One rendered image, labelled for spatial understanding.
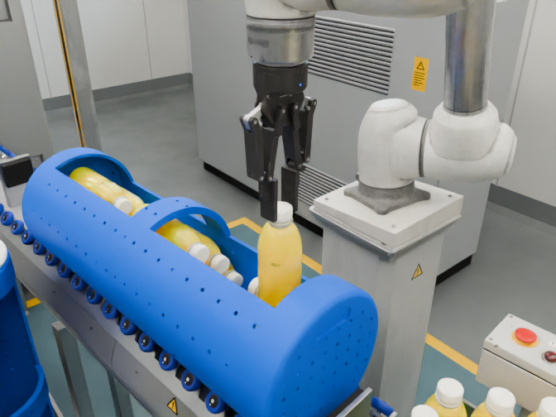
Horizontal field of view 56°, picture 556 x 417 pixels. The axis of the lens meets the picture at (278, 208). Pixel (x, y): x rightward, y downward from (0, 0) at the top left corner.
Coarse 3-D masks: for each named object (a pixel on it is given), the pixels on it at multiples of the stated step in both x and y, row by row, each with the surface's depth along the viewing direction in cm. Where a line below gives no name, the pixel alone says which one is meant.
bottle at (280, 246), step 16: (272, 224) 81; (288, 224) 81; (272, 240) 81; (288, 240) 81; (272, 256) 82; (288, 256) 82; (272, 272) 83; (288, 272) 84; (272, 288) 85; (288, 288) 85; (272, 304) 86
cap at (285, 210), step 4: (280, 204) 82; (284, 204) 82; (288, 204) 82; (280, 208) 81; (284, 208) 81; (288, 208) 81; (292, 208) 81; (280, 212) 80; (284, 212) 80; (288, 212) 80; (292, 212) 82; (280, 216) 80; (284, 216) 80; (288, 216) 81; (280, 220) 81; (284, 220) 81; (288, 220) 81
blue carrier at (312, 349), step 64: (64, 192) 119; (64, 256) 119; (128, 256) 100; (192, 256) 93; (256, 256) 114; (192, 320) 87; (256, 320) 80; (320, 320) 79; (256, 384) 78; (320, 384) 86
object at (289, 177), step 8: (288, 168) 80; (288, 176) 81; (296, 176) 80; (288, 184) 81; (296, 184) 80; (288, 192) 82; (296, 192) 81; (288, 200) 83; (296, 200) 82; (296, 208) 83
